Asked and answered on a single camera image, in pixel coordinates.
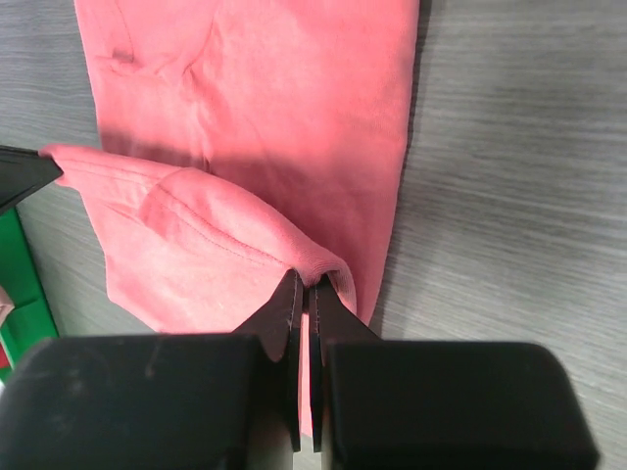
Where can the green plastic bin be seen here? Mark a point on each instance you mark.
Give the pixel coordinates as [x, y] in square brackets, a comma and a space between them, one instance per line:
[31, 321]

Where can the coral pink t shirt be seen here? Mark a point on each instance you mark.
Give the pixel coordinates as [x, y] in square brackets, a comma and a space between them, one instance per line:
[240, 140]

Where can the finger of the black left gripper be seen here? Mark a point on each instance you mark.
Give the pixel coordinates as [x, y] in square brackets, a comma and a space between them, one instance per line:
[23, 172]

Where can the pale pink t shirt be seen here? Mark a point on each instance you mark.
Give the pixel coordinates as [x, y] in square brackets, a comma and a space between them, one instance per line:
[6, 305]

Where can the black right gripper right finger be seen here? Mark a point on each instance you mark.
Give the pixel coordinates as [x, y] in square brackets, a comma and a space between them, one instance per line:
[390, 404]

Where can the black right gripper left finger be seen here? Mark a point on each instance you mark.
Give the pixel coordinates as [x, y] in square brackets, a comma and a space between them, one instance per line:
[195, 401]

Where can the dark red t shirt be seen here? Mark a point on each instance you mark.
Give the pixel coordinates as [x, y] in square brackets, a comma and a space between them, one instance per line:
[4, 359]

